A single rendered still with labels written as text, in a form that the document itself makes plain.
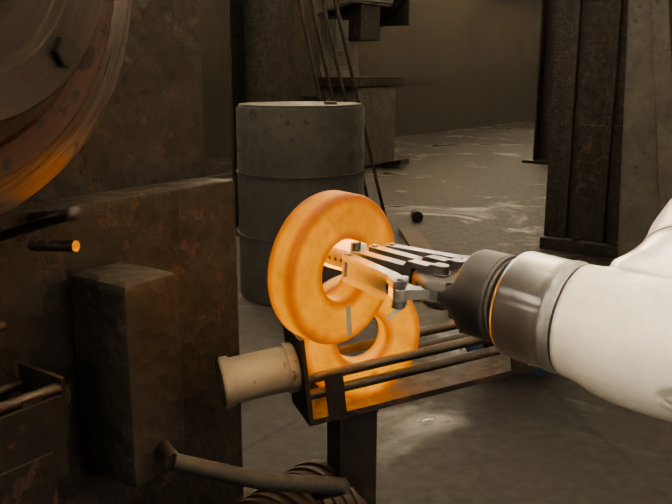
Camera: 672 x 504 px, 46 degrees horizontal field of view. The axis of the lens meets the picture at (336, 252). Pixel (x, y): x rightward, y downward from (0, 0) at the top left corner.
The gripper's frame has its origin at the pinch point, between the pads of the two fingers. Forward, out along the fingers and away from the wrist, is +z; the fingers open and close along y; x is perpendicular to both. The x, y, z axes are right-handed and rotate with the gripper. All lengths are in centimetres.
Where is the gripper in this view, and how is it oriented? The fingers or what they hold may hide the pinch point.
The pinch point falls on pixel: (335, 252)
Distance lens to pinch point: 78.4
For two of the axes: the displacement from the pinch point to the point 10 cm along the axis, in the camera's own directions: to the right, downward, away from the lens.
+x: 0.4, -9.7, -2.5
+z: -7.2, -2.0, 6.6
